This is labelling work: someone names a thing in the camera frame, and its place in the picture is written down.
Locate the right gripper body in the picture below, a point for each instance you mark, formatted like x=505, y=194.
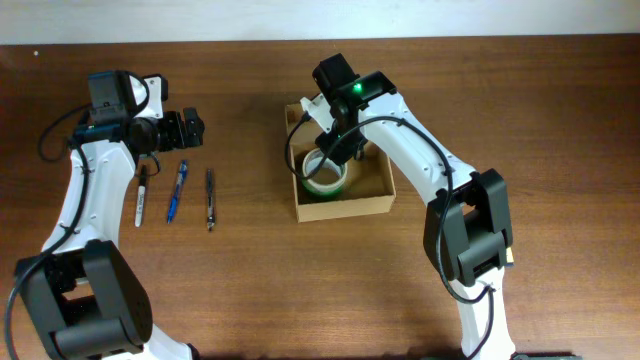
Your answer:
x=343, y=145

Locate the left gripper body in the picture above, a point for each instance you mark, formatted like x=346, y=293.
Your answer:
x=187, y=129

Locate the cream masking tape roll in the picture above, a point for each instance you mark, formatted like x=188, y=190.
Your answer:
x=321, y=172

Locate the blue pen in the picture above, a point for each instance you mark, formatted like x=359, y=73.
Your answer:
x=176, y=195

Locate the black and white marker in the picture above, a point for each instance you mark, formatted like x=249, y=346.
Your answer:
x=141, y=193

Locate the green tape roll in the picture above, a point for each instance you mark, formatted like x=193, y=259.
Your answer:
x=324, y=192

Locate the black pen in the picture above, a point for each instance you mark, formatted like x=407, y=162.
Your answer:
x=211, y=218

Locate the yellow and black glue stick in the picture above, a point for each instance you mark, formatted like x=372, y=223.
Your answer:
x=510, y=260

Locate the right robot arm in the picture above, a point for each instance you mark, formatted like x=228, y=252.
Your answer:
x=468, y=232

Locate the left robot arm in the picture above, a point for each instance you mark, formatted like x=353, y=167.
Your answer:
x=81, y=295

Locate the open cardboard box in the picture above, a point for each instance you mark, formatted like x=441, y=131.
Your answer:
x=369, y=188

